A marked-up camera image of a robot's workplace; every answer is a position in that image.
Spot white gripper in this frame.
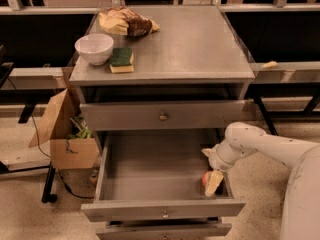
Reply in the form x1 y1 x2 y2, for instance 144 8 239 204
201 140 240 197

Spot red apple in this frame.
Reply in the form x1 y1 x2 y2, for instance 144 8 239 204
201 171 211 187

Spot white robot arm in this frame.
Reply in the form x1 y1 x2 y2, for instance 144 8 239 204
202 122 320 240

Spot grey top drawer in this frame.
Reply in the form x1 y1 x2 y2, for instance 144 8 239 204
80 100 245 131

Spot open grey middle drawer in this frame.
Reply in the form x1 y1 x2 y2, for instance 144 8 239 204
82 129 245 222

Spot grey bottom drawer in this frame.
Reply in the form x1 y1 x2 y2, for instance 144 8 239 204
96 222 232 240

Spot grey drawer cabinet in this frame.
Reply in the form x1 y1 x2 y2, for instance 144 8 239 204
71 6 254 228

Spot black table leg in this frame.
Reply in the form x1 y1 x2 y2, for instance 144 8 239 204
254 97 278 136

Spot small yellow foam piece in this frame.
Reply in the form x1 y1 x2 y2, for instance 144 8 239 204
261 61 277 69

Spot green yellow sponge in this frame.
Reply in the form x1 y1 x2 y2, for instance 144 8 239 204
109 47 134 73

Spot brown cardboard box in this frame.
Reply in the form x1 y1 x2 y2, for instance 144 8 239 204
29 89 99 169

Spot white ceramic bowl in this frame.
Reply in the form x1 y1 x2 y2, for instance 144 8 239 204
75 33 114 65

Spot crumpled chip bag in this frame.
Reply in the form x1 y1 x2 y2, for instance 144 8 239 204
98 6 160 37

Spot black floor cable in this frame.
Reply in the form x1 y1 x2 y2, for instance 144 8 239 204
6 77 96 200

